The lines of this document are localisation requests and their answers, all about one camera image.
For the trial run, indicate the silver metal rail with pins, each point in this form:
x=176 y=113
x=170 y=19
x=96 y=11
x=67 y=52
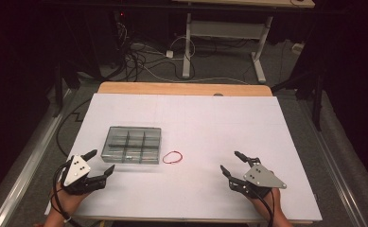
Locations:
x=27 y=164
x=336 y=176

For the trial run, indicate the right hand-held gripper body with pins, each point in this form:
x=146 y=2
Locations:
x=262 y=178

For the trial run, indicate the person's right hand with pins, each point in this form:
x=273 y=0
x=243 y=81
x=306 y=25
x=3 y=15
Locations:
x=271 y=206

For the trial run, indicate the black metal stand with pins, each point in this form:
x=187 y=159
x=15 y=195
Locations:
x=317 y=104
x=58 y=91

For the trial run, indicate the red rubber band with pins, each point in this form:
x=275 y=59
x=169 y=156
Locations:
x=163 y=158

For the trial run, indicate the clear plastic compartment box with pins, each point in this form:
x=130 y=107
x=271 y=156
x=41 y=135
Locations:
x=134 y=145

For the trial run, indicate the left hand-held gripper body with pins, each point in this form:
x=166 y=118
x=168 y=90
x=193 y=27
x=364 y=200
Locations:
x=77 y=168

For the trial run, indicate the small white box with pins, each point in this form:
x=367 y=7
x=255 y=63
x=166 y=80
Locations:
x=298 y=48

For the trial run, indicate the white power adapter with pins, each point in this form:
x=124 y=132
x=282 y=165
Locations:
x=169 y=54

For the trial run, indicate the black device with red light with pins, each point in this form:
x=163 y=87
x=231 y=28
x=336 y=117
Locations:
x=121 y=14

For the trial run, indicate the person's left hand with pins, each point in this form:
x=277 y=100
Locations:
x=65 y=203

